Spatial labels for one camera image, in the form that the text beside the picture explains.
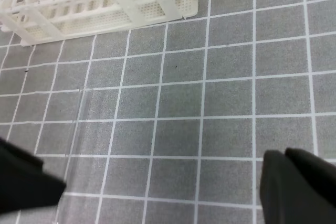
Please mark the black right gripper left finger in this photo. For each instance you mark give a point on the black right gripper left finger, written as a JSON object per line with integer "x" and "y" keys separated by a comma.
{"x": 24, "y": 184}

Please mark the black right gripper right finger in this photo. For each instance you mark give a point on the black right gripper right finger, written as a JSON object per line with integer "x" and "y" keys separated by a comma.
{"x": 297, "y": 187}

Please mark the clear glass test tube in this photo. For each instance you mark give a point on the clear glass test tube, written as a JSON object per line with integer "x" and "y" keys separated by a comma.
{"x": 73, "y": 147}

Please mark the grey grid tablecloth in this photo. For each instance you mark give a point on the grey grid tablecloth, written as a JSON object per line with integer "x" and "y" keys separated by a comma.
{"x": 181, "y": 113}

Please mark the white plastic test tube rack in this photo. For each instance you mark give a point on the white plastic test tube rack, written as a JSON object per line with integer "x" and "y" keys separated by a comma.
{"x": 42, "y": 21}

